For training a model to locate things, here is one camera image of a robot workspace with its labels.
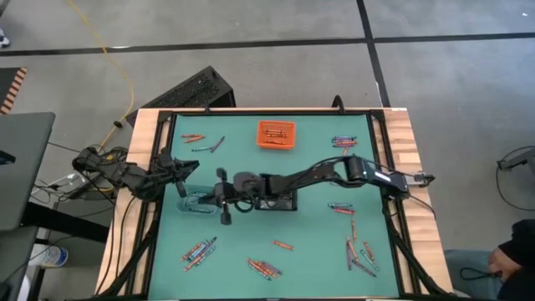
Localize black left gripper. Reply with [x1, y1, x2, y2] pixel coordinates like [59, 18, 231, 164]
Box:
[154, 148, 201, 199]

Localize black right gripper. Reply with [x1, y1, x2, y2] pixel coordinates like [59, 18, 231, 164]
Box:
[199, 167, 267, 227]

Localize black plastic basket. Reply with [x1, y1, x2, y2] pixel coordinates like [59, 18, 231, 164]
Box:
[255, 190, 298, 212]

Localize orange plastic basket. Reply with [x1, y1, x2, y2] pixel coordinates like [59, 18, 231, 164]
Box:
[256, 120, 297, 151]

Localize black perforated metal case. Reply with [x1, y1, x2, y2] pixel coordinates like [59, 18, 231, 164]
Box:
[125, 65, 237, 128]

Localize white power strip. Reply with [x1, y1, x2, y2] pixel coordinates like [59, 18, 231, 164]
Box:
[44, 171, 91, 196]

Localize black desk base bar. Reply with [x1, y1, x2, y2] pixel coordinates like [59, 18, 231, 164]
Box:
[20, 202, 110, 244]

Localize white blue bottle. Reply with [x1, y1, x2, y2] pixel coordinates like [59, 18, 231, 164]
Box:
[28, 244, 69, 269]

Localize grey desk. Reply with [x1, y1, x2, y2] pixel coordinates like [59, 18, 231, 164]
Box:
[0, 111, 56, 232]

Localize orange black striped mat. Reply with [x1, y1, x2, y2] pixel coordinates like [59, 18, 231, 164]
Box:
[0, 66, 28, 116]

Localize grey panel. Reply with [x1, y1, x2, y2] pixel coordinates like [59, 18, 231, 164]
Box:
[0, 225, 39, 301]

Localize person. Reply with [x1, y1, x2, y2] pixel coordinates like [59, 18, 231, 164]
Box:
[444, 218, 535, 301]

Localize person's hand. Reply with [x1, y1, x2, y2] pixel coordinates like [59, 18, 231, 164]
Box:
[487, 246, 523, 282]

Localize yellow cable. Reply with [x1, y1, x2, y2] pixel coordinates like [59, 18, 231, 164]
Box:
[66, 0, 135, 168]

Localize black aluminium table frame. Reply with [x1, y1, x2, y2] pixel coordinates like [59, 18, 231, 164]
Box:
[95, 108, 455, 301]

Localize black cord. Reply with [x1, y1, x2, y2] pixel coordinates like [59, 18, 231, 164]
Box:
[458, 266, 502, 282]

